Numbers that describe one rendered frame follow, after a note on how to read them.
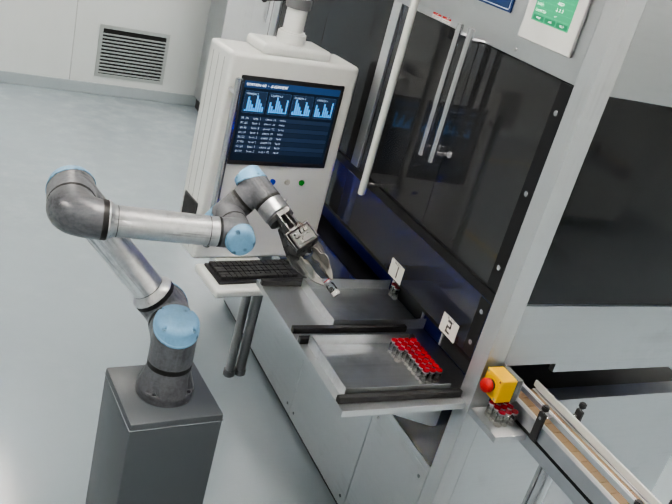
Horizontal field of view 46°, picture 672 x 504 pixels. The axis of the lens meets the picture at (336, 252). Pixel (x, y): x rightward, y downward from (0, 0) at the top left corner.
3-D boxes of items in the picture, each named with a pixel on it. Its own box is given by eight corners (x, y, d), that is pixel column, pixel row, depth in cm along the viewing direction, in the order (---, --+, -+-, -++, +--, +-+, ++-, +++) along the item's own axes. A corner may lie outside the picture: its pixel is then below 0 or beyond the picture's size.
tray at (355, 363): (405, 343, 249) (408, 333, 248) (447, 393, 228) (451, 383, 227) (307, 344, 233) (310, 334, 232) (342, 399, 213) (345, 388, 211)
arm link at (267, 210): (256, 217, 209) (281, 201, 211) (266, 230, 208) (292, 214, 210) (258, 205, 202) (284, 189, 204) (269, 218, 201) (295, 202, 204)
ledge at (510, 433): (506, 410, 232) (508, 404, 231) (533, 439, 222) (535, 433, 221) (467, 413, 226) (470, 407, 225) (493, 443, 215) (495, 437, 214)
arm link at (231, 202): (206, 228, 200) (240, 200, 200) (199, 209, 210) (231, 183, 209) (226, 248, 205) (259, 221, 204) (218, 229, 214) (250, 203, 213)
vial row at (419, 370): (398, 350, 244) (402, 337, 242) (426, 385, 229) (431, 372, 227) (392, 350, 243) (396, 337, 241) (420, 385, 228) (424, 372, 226)
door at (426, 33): (360, 168, 289) (405, 4, 265) (422, 224, 252) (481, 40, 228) (359, 167, 288) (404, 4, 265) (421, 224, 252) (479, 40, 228)
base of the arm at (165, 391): (144, 410, 202) (150, 378, 198) (128, 375, 214) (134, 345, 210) (200, 404, 210) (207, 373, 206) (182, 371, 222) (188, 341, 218)
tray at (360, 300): (387, 288, 281) (390, 279, 280) (423, 328, 261) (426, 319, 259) (300, 287, 266) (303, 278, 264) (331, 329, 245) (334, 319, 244)
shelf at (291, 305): (380, 286, 286) (381, 281, 285) (486, 407, 231) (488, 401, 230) (255, 284, 264) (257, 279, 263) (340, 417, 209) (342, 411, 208)
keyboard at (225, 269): (301, 262, 301) (303, 256, 300) (319, 280, 291) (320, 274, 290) (203, 265, 279) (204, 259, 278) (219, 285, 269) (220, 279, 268)
